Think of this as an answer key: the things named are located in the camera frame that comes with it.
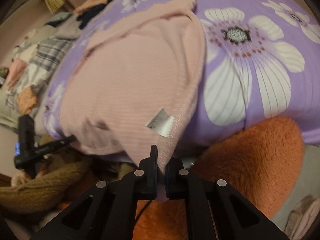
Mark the beige pillow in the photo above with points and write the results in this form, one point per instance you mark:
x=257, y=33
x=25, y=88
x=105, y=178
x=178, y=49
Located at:
x=68, y=30

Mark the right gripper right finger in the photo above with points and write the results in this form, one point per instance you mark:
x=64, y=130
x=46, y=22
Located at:
x=215, y=209

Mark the purple floral bed sheet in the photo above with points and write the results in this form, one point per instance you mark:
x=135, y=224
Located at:
x=262, y=61

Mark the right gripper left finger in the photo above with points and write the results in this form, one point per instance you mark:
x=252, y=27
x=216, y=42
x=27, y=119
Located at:
x=106, y=210

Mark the navy blue garment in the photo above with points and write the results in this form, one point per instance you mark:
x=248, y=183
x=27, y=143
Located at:
x=88, y=15

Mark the pink ribbed knit sweater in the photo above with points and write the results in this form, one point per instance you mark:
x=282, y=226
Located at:
x=137, y=84

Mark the brown fuzzy sleeve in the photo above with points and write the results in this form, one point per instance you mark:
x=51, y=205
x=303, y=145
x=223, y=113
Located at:
x=62, y=185

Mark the peach folded garment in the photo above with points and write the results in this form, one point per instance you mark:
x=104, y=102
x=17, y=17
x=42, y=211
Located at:
x=88, y=5

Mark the grey plaid pillow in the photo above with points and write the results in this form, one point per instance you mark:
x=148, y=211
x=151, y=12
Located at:
x=43, y=57

